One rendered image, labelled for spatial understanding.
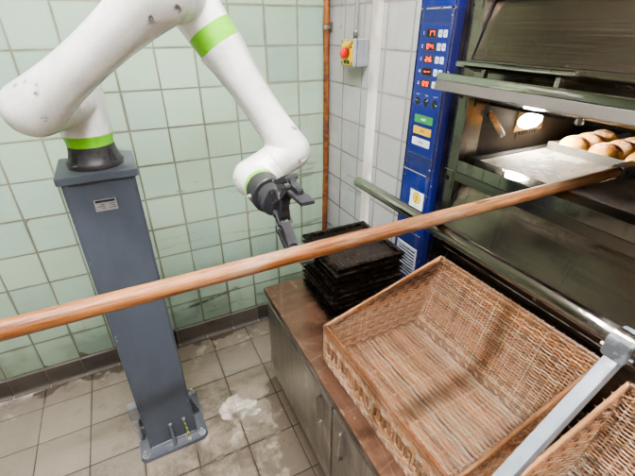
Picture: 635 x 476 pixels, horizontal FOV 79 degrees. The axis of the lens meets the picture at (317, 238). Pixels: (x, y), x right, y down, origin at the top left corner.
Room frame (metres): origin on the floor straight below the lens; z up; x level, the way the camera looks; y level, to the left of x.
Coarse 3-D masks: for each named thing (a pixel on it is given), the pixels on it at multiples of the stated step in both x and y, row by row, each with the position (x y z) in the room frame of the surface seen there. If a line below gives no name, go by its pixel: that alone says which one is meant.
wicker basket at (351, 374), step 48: (432, 288) 1.10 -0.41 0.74; (480, 288) 0.97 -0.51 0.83; (336, 336) 0.93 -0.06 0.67; (384, 336) 1.02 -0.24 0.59; (432, 336) 1.02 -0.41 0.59; (480, 336) 0.90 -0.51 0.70; (528, 336) 0.80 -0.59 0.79; (384, 384) 0.81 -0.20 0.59; (432, 384) 0.81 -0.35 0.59; (480, 384) 0.81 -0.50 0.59; (528, 384) 0.73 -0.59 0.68; (384, 432) 0.63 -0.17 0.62; (432, 432) 0.65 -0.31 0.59; (480, 432) 0.65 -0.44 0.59; (528, 432) 0.55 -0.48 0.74
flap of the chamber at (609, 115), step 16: (480, 96) 0.97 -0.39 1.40; (496, 96) 0.93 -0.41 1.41; (512, 96) 0.89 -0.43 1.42; (528, 96) 0.86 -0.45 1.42; (544, 96) 0.83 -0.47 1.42; (560, 112) 0.79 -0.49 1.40; (576, 112) 0.76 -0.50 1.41; (592, 112) 0.73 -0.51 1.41; (608, 112) 0.71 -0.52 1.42; (624, 112) 0.69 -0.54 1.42
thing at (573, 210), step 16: (464, 160) 1.18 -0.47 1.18; (480, 176) 1.10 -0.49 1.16; (496, 176) 1.05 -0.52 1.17; (512, 176) 1.03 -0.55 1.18; (512, 192) 1.00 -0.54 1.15; (560, 208) 0.87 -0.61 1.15; (576, 208) 0.84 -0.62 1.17; (592, 208) 0.82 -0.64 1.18; (608, 208) 0.82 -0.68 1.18; (592, 224) 0.80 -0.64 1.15; (608, 224) 0.77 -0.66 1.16; (624, 224) 0.74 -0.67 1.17
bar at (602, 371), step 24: (384, 192) 0.93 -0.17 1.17; (408, 216) 0.82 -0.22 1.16; (456, 240) 0.68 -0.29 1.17; (504, 264) 0.58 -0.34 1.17; (528, 288) 0.53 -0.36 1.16; (552, 288) 0.51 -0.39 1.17; (576, 312) 0.46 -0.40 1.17; (600, 336) 0.42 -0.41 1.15; (624, 336) 0.40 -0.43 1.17; (600, 360) 0.40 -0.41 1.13; (624, 360) 0.38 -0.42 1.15; (576, 384) 0.38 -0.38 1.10; (600, 384) 0.37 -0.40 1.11; (576, 408) 0.36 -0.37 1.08; (552, 432) 0.34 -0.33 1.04; (528, 456) 0.33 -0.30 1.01
